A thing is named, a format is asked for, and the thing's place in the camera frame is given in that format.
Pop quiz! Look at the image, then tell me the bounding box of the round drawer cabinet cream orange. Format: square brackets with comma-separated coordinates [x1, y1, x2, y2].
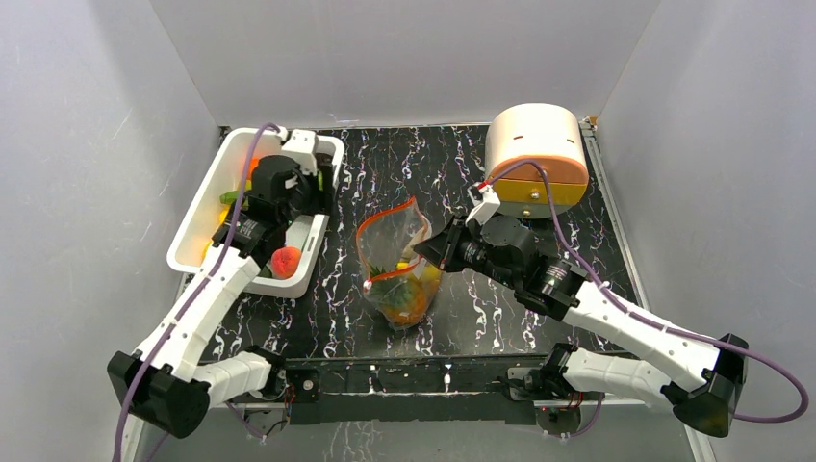
[485, 103, 589, 219]

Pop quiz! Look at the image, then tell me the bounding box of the peach fruit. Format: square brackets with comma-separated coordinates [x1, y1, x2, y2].
[268, 246, 302, 279]

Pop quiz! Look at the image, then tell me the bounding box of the orange fruit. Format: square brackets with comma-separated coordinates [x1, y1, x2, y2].
[247, 158, 260, 181]

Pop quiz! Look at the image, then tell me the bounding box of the purple cable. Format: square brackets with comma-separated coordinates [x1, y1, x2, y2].
[477, 159, 809, 424]
[111, 122, 285, 462]

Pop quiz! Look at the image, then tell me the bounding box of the yellow banana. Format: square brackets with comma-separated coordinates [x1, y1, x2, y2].
[395, 258, 442, 283]

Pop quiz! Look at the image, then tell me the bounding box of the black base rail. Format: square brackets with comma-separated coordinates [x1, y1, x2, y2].
[242, 355, 581, 427]

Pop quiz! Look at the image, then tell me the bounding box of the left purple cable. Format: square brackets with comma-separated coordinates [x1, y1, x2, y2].
[111, 122, 285, 462]

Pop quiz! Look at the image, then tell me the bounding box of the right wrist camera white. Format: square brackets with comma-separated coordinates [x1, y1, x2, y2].
[465, 180, 501, 228]

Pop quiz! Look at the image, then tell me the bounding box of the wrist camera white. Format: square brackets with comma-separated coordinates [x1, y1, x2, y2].
[280, 129, 318, 176]
[465, 180, 501, 228]

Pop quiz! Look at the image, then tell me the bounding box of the toy pineapple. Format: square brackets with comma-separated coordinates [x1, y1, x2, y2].
[363, 266, 442, 330]

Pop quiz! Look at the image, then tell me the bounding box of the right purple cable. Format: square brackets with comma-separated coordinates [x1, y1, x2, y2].
[477, 159, 809, 424]

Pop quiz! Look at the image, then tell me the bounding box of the white plastic bin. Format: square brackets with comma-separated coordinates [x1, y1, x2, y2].
[166, 127, 345, 298]

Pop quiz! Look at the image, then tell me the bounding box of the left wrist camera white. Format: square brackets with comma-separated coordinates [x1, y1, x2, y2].
[280, 129, 318, 176]

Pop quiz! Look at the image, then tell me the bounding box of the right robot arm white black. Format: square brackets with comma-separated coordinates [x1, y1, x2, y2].
[413, 216, 748, 438]

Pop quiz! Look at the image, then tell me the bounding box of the clear zip bag orange zipper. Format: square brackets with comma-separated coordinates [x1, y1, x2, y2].
[355, 197, 442, 330]

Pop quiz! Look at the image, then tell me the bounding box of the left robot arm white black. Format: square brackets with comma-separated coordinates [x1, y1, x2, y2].
[107, 154, 341, 439]

